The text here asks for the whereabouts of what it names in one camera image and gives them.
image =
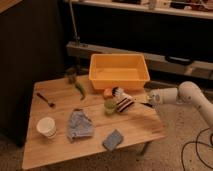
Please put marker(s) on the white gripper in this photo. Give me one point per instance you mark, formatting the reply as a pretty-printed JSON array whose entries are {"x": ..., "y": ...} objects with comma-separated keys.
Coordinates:
[{"x": 163, "y": 96}]

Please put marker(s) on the striped bristle brush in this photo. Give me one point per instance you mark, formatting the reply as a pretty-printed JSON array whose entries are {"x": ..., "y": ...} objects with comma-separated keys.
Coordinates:
[{"x": 124, "y": 101}]

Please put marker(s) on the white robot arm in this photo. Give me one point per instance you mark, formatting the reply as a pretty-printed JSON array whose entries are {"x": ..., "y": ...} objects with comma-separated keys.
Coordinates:
[{"x": 187, "y": 92}]

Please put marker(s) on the green plastic cup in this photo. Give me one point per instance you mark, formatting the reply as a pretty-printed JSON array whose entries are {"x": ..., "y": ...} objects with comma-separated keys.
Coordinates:
[{"x": 110, "y": 106}]

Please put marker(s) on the white paper cup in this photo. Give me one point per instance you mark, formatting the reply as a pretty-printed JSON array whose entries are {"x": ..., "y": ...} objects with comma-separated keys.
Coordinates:
[{"x": 46, "y": 127}]

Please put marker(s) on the yellow plastic bin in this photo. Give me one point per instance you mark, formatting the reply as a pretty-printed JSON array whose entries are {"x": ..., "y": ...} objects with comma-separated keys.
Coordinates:
[{"x": 128, "y": 71}]

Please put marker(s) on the orange small block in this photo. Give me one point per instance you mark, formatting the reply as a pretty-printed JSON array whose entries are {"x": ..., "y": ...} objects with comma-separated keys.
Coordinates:
[{"x": 107, "y": 93}]

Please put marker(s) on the blue sponge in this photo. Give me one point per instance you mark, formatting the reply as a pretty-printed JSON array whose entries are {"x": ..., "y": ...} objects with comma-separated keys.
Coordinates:
[{"x": 113, "y": 140}]

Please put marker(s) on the green chili pepper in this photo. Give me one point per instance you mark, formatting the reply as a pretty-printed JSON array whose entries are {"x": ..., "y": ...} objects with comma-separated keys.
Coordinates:
[{"x": 79, "y": 87}]

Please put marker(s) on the blue crumpled cloth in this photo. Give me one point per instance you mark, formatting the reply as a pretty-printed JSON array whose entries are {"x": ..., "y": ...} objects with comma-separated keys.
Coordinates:
[{"x": 79, "y": 125}]

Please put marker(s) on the small brown jar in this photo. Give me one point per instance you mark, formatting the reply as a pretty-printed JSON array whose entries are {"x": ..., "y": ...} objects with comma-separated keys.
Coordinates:
[{"x": 71, "y": 74}]

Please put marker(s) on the wooden table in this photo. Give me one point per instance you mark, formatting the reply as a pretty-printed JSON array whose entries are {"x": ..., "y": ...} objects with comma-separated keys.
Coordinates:
[{"x": 138, "y": 125}]

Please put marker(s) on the dark metal spoon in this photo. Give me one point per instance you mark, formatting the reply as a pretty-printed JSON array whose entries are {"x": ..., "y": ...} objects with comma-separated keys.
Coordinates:
[{"x": 50, "y": 104}]

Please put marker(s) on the metal shelf rail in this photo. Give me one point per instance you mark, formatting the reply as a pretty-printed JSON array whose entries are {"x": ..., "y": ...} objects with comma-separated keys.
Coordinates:
[{"x": 194, "y": 68}]

